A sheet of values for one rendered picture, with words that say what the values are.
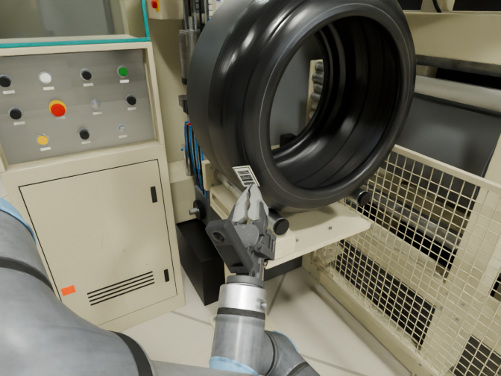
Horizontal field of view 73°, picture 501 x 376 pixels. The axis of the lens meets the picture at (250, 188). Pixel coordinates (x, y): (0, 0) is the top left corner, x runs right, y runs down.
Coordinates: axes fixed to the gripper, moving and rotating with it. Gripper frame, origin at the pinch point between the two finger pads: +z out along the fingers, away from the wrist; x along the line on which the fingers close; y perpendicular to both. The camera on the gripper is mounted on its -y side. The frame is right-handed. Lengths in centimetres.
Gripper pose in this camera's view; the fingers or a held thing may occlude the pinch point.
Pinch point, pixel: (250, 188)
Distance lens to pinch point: 71.5
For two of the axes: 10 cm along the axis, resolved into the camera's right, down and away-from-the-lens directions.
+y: 4.8, 4.3, 7.7
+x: 8.7, -1.2, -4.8
